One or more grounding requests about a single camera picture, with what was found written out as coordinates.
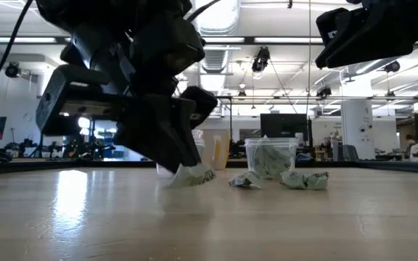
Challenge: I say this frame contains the clear plastic bin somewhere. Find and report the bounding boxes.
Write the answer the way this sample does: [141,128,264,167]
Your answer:
[155,129,207,179]
[244,136,300,181]

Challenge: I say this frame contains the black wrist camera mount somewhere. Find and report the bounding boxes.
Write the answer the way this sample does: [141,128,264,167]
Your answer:
[131,14,207,90]

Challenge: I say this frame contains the black camera cable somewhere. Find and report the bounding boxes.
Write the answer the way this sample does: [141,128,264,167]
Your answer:
[186,0,221,22]

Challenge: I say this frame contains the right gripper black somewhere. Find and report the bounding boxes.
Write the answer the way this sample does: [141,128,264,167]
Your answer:
[315,0,418,69]

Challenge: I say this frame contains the black background robot rig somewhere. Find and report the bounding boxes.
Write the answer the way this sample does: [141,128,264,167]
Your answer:
[11,119,118,160]

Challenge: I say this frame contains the black metal table frame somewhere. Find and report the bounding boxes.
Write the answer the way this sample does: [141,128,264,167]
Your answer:
[0,157,418,175]

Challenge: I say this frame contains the green white sweetener packet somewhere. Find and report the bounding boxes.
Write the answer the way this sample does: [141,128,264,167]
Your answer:
[279,170,330,191]
[276,143,294,175]
[228,170,265,190]
[165,162,217,190]
[253,146,281,179]

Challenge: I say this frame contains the black ceiling-hung camera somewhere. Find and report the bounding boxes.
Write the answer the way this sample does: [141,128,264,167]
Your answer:
[383,60,401,73]
[4,62,22,79]
[251,46,271,73]

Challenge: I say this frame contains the black hanging cable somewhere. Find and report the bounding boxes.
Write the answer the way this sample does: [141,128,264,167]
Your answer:
[0,0,35,107]

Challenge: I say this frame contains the white mug orange inside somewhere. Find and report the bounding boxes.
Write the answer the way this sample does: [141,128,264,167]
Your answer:
[200,128,231,171]

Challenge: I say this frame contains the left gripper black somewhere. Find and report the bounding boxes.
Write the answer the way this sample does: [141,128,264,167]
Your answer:
[36,36,218,173]

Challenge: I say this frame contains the white building column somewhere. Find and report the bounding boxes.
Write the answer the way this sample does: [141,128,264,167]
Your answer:
[340,78,376,161]

